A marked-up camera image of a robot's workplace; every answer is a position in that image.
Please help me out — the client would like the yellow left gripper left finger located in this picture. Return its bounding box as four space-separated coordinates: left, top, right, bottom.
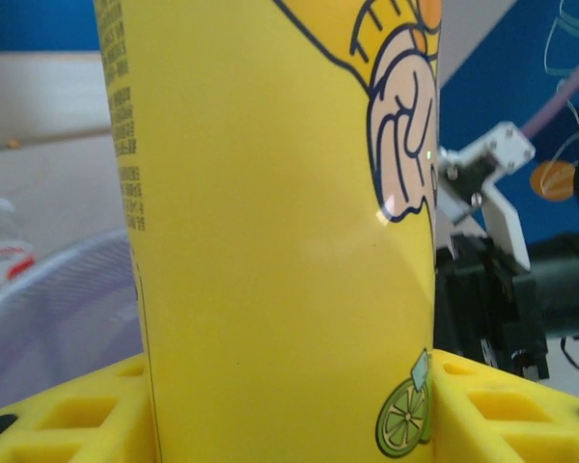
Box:
0 354 163 463

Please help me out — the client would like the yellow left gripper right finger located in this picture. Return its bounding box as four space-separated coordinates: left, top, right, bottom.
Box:
422 347 579 463

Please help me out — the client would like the yellow plastic bottle with cartoon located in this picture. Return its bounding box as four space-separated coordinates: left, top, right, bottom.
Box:
92 0 444 463

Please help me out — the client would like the translucent purple bin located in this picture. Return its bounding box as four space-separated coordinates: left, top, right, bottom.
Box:
0 229 151 422

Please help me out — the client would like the clear bottle with red label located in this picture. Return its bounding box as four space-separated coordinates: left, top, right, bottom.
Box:
0 197 38 301

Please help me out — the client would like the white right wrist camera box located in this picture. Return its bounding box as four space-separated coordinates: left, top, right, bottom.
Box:
436 121 537 274

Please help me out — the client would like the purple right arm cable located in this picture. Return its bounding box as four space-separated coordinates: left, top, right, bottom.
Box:
519 55 579 140

